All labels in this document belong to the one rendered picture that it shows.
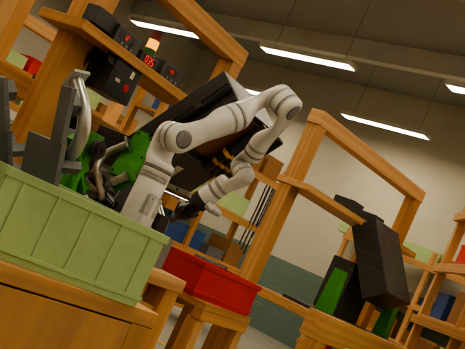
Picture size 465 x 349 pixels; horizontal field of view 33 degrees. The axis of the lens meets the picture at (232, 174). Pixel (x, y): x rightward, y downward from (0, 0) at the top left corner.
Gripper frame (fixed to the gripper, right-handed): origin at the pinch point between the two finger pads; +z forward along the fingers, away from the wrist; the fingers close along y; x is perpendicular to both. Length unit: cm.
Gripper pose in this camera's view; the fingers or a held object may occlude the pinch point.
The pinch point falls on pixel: (173, 219)
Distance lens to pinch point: 286.3
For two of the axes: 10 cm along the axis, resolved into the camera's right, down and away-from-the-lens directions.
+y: -4.6, -3.0, -8.4
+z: -7.9, 5.6, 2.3
